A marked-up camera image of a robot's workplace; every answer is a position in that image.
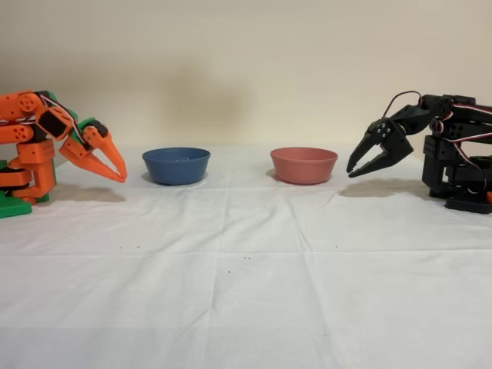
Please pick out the white tablecloth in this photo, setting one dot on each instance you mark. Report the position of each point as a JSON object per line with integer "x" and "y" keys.
{"x": 269, "y": 288}

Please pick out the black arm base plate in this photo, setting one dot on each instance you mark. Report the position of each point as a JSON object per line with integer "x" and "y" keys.
{"x": 469, "y": 204}

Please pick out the blue bowl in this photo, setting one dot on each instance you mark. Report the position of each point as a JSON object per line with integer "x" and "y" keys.
{"x": 177, "y": 171}

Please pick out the green arm base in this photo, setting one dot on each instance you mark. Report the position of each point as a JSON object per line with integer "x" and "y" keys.
{"x": 15, "y": 209}

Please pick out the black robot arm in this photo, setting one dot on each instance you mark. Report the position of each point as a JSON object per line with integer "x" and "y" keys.
{"x": 461, "y": 130}

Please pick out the orange green robot arm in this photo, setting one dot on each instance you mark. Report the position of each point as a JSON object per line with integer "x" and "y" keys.
{"x": 15, "y": 107}

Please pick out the red bowl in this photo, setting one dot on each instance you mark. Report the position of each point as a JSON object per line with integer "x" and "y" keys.
{"x": 303, "y": 169}

